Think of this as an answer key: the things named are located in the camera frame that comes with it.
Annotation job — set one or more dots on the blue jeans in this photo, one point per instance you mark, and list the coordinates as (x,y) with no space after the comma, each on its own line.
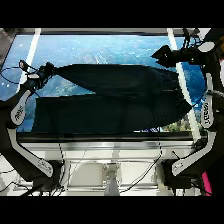
(110,110)

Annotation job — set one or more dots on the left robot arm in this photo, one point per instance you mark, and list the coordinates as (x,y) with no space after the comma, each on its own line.
(23,153)

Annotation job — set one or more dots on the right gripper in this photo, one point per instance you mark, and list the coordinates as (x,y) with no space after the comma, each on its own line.
(171,56)

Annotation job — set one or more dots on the silver frame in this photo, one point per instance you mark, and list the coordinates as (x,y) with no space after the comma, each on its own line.
(100,145)

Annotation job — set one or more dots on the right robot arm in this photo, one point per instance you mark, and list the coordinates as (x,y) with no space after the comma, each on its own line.
(208,113)

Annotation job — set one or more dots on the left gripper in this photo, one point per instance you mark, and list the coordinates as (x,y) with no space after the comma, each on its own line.
(47,70)

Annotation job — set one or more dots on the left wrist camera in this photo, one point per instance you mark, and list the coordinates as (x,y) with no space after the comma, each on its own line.
(23,65)

